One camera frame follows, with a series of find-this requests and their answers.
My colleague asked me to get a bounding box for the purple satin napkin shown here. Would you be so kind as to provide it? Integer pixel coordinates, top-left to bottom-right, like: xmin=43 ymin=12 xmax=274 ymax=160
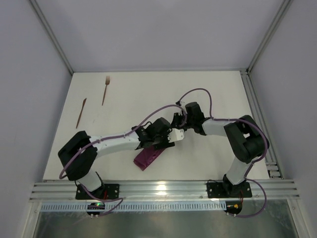
xmin=133 ymin=146 xmax=165 ymax=171

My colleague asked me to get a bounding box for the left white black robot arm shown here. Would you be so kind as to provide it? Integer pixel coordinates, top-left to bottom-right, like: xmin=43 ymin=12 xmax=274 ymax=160
xmin=58 ymin=118 xmax=172 ymax=192

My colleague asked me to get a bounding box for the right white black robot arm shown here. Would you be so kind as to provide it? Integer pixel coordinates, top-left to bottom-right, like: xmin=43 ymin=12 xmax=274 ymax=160
xmin=171 ymin=102 xmax=269 ymax=198

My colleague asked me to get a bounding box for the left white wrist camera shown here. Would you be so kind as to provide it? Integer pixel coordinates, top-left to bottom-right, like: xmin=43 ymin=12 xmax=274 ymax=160
xmin=167 ymin=128 xmax=185 ymax=143

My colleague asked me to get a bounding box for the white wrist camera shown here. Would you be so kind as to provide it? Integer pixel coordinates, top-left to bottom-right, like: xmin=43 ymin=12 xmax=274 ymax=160
xmin=167 ymin=128 xmax=185 ymax=143
xmin=175 ymin=101 xmax=186 ymax=113

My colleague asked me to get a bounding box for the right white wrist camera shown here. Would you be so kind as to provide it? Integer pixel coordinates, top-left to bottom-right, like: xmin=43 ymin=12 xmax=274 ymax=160
xmin=175 ymin=101 xmax=186 ymax=113

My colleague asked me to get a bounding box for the grey slotted cable duct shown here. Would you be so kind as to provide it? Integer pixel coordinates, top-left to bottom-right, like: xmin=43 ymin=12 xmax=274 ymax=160
xmin=40 ymin=200 xmax=226 ymax=212

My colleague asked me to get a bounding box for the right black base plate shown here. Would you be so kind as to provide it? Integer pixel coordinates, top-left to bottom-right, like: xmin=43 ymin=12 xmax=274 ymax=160
xmin=206 ymin=180 xmax=253 ymax=198

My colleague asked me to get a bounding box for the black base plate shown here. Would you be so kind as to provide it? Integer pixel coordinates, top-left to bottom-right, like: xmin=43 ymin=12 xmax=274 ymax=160
xmin=75 ymin=183 xmax=120 ymax=200
xmin=206 ymin=180 xmax=253 ymax=198

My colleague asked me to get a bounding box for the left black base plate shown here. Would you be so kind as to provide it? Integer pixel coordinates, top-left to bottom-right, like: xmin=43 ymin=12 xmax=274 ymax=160
xmin=75 ymin=183 xmax=120 ymax=200

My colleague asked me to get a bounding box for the right side aluminium rail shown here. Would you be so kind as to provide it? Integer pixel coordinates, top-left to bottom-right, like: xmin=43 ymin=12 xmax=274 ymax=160
xmin=240 ymin=69 xmax=284 ymax=179

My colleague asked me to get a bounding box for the aluminium rail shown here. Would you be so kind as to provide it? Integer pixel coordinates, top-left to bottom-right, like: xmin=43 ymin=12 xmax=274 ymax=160
xmin=240 ymin=69 xmax=284 ymax=179
xmin=30 ymin=179 xmax=300 ymax=201

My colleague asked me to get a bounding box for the front aluminium rail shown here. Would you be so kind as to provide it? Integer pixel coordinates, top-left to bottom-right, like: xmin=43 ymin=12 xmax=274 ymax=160
xmin=30 ymin=179 xmax=300 ymax=201

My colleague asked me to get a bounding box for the right corner aluminium post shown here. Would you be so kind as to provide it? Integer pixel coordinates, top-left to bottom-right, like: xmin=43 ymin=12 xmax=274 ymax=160
xmin=246 ymin=0 xmax=293 ymax=74

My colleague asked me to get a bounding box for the corner aluminium post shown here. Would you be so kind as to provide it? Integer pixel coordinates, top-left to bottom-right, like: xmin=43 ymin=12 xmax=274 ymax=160
xmin=246 ymin=0 xmax=293 ymax=74
xmin=28 ymin=0 xmax=74 ymax=76

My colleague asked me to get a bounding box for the left corner aluminium post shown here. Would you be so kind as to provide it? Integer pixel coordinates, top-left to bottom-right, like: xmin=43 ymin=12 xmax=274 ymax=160
xmin=28 ymin=0 xmax=74 ymax=76

